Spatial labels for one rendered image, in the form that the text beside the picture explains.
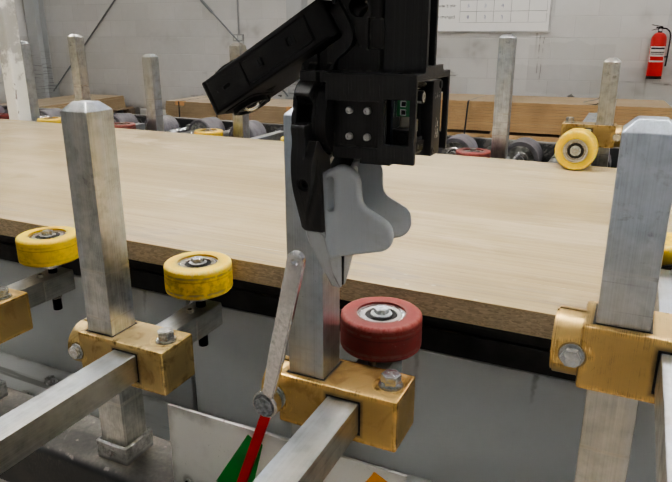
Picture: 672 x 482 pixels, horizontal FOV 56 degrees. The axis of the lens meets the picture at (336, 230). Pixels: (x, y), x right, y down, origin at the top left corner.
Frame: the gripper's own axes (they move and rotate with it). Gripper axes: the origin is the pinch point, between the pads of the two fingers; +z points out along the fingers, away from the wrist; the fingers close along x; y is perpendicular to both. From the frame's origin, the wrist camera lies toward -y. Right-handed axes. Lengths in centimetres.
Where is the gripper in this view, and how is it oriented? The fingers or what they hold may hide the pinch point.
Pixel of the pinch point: (329, 266)
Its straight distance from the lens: 45.2
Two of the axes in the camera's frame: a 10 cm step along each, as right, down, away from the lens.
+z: 0.0, 9.5, 3.0
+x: 4.3, -2.7, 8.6
